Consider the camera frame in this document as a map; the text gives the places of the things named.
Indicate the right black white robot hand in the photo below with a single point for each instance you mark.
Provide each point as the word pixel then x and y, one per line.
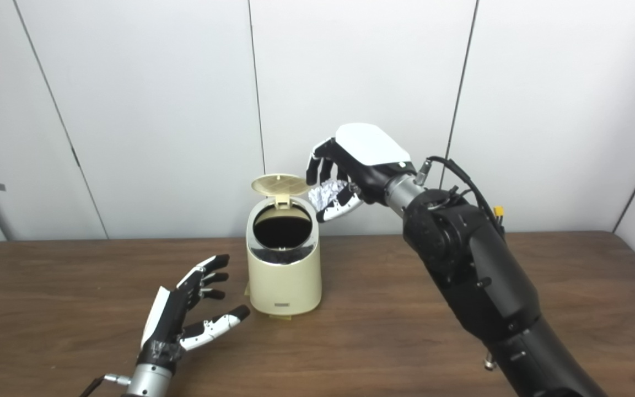
pixel 367 146

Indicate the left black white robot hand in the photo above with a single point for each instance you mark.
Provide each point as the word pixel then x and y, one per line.
pixel 167 317

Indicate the white paper ball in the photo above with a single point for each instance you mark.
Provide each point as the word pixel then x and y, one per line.
pixel 326 194

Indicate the cream round bin lid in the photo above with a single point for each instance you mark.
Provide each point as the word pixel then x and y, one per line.
pixel 278 184

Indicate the cream-colored round bin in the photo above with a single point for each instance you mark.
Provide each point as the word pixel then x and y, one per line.
pixel 284 284

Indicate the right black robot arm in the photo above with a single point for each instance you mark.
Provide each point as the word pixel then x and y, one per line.
pixel 488 275

